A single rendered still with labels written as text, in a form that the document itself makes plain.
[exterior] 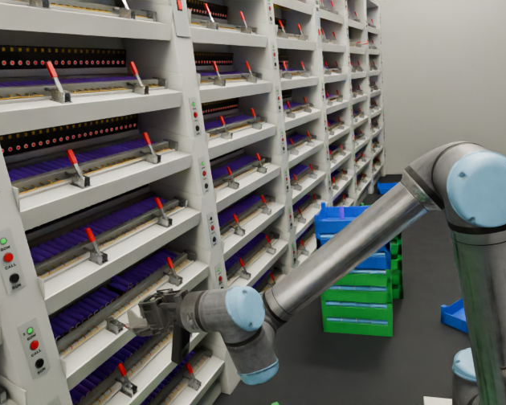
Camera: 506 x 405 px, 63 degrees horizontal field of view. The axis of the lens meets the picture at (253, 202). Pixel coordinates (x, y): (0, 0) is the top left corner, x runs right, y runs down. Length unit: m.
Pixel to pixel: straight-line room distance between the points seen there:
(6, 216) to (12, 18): 0.38
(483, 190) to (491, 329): 0.28
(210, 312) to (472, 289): 0.51
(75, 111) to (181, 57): 0.45
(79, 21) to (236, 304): 0.72
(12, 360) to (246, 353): 0.46
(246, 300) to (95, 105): 0.58
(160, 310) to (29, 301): 0.27
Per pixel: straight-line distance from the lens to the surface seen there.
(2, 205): 0.92
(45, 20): 1.04
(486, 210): 0.78
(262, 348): 0.93
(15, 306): 0.96
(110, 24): 1.17
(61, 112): 1.02
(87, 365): 1.12
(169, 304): 0.99
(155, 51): 1.40
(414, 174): 0.91
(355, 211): 1.95
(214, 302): 0.89
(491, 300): 0.88
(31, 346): 1.00
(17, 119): 0.95
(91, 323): 1.18
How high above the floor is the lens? 1.11
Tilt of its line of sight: 15 degrees down
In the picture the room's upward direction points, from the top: 7 degrees counter-clockwise
